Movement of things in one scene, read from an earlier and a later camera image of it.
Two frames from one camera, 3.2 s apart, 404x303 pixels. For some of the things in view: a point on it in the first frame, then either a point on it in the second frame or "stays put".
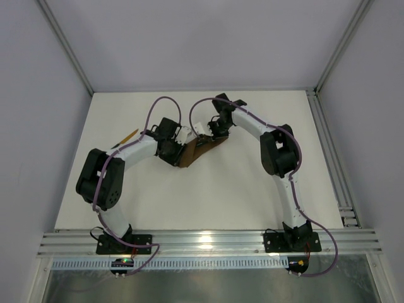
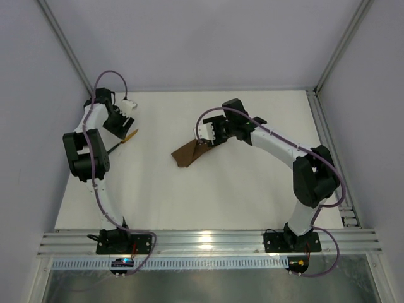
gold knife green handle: x=125 y=137 stays put
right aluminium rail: x=348 y=213 stays put
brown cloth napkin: x=190 y=151 stays put
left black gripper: x=178 y=154 -> x=119 y=127
